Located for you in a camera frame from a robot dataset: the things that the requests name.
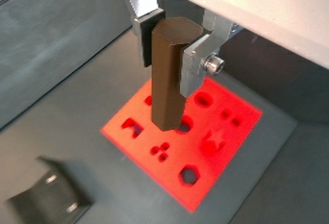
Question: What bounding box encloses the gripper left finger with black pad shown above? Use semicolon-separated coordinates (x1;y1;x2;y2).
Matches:
125;0;166;67

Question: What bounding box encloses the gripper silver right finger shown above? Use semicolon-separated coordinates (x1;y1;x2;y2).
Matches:
181;10;244;98

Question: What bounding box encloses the brown hexagon peg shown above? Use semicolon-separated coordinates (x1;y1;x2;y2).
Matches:
152;17;204;131

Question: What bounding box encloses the red shape sorter board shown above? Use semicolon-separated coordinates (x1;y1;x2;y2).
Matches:
102;78;263;212

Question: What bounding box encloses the black curved holder stand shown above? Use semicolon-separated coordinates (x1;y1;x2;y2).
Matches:
7;156;93;224

